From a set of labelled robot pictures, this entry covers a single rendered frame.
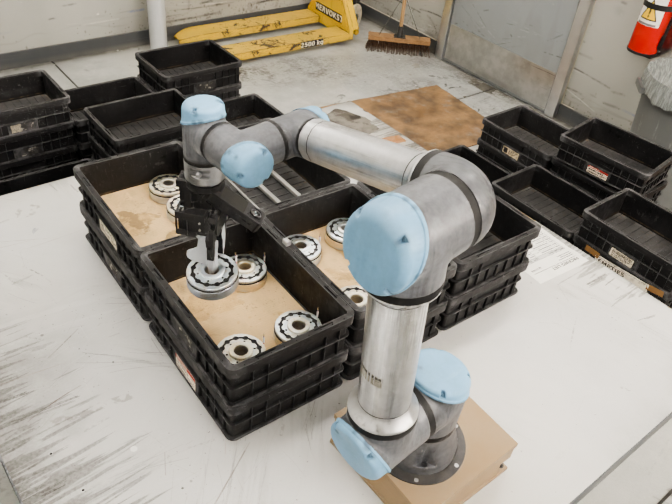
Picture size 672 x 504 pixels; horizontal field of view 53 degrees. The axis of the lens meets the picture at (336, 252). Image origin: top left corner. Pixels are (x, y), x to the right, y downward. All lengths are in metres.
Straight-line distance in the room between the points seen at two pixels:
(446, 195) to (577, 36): 3.60
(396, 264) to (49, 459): 0.90
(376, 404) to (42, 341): 0.90
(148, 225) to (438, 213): 1.06
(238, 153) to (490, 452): 0.75
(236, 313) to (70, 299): 0.46
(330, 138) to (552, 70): 3.54
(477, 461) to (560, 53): 3.45
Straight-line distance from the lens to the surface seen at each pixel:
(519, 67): 4.70
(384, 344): 0.94
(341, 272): 1.62
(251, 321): 1.48
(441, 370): 1.18
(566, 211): 2.92
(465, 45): 4.97
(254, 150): 1.09
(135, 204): 1.83
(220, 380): 1.35
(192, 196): 1.28
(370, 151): 1.03
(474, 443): 1.40
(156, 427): 1.47
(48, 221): 2.04
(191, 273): 1.35
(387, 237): 0.79
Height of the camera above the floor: 1.88
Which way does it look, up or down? 39 degrees down
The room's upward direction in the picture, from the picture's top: 7 degrees clockwise
